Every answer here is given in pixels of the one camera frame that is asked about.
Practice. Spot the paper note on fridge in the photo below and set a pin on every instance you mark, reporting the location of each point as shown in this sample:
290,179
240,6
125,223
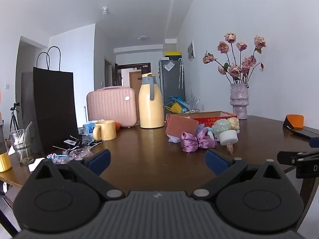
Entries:
169,65

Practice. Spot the yellow box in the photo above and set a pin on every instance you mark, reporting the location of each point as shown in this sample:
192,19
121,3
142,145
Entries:
173,54

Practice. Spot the purple vase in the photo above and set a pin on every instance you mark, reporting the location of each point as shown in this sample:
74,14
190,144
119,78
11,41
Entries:
239,102

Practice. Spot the purple satin bow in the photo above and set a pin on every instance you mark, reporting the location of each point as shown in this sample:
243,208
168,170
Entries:
192,140

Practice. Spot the pink suitcase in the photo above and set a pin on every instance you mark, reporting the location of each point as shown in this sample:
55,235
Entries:
109,107

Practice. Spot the ceiling sprinkler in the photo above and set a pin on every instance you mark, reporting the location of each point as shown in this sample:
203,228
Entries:
105,10

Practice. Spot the orange black device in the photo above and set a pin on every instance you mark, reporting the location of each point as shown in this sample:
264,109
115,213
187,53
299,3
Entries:
295,120

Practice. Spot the black tripod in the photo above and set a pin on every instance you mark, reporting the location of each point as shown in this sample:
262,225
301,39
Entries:
14,119

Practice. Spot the orange fruit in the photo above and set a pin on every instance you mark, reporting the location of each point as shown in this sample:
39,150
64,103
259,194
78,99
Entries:
117,126

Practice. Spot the clear wrapped bouquet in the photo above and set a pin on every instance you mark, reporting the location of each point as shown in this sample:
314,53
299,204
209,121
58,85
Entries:
193,103

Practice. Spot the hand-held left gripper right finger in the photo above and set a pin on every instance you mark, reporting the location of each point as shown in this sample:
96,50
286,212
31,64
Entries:
216,161

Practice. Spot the round ceiling light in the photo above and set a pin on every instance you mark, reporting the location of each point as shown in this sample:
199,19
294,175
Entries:
143,37

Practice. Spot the pastel plush toy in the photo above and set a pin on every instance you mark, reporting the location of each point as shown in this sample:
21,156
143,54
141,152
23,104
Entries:
228,129

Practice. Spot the yellow mug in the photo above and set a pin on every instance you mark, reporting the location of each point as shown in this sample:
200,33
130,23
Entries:
107,130

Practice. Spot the yellow plastic basket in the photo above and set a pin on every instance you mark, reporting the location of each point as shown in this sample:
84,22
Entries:
174,107

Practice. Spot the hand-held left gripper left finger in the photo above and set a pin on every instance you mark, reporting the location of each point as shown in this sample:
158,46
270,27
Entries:
99,160

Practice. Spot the hanging umbrella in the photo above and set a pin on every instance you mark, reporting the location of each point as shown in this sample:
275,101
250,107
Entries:
181,74

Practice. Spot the blue plastic rack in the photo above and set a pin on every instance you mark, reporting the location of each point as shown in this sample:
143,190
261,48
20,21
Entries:
175,99

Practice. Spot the black paper bag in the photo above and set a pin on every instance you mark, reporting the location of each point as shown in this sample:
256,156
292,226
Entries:
53,104

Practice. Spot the yellow thermos jug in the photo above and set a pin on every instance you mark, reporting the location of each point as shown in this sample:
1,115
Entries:
149,109

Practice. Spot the blue tissue packet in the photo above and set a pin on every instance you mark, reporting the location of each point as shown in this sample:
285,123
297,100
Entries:
88,128

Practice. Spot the red cardboard box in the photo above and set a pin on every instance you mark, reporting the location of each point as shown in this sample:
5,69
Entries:
211,119

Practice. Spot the dried rose bouquet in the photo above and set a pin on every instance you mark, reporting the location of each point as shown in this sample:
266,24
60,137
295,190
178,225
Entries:
234,71

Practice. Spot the yellow bottle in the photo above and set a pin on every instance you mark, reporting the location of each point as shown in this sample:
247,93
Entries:
4,161

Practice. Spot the pile of clear wrappers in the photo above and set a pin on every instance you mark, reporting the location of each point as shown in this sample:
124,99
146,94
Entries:
74,153

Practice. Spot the grey paper bag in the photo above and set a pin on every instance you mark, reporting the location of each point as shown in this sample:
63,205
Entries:
27,99

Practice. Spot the brown wooden door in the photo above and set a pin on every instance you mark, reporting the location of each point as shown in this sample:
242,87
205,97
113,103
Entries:
135,84

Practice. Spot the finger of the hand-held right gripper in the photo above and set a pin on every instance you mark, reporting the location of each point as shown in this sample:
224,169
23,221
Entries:
314,142
289,158

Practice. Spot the black card with label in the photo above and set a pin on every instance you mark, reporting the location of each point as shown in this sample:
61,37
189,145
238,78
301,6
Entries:
72,142

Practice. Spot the white crumpled paper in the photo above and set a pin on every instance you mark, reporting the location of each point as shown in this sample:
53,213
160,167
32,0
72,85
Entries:
36,165

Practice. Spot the brown sponge cake toy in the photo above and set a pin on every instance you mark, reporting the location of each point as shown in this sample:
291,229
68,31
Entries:
180,127

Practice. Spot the clear glass cup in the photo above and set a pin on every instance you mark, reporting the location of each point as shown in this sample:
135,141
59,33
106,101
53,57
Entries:
21,147

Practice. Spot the grey fridge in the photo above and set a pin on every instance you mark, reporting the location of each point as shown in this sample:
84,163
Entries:
172,89

